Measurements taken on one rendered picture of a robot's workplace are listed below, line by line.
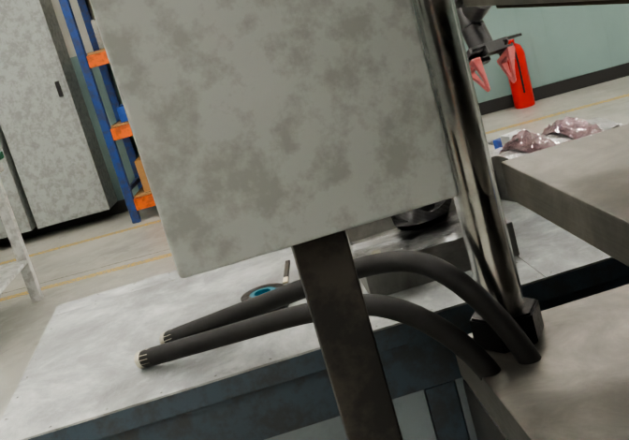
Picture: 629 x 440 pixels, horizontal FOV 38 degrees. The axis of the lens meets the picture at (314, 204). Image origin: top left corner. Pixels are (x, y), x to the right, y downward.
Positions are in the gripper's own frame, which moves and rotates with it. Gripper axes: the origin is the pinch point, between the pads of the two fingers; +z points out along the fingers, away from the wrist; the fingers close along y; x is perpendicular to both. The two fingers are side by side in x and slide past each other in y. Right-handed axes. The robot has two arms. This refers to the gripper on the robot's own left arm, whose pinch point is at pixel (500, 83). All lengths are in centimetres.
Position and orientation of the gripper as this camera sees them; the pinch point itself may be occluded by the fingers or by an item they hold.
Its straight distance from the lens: 212.4
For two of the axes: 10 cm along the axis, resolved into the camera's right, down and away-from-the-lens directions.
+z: 3.9, 9.0, -2.2
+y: 9.1, -3.3, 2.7
